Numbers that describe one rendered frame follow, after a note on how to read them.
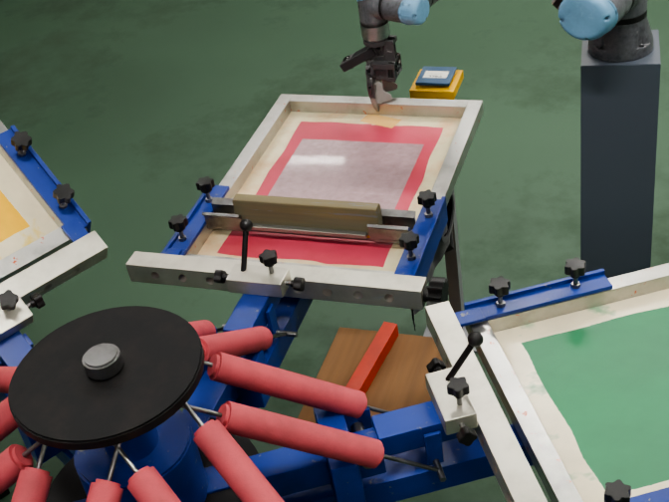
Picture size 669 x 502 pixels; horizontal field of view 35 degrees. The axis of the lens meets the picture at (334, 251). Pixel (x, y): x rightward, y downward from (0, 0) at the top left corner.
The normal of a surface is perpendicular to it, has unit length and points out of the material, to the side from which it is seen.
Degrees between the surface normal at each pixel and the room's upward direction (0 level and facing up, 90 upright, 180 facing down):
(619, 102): 90
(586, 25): 94
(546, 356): 0
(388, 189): 0
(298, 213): 90
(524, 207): 0
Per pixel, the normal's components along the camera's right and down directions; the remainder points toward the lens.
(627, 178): -0.21, 0.61
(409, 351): -0.14, -0.79
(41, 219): 0.24, -0.48
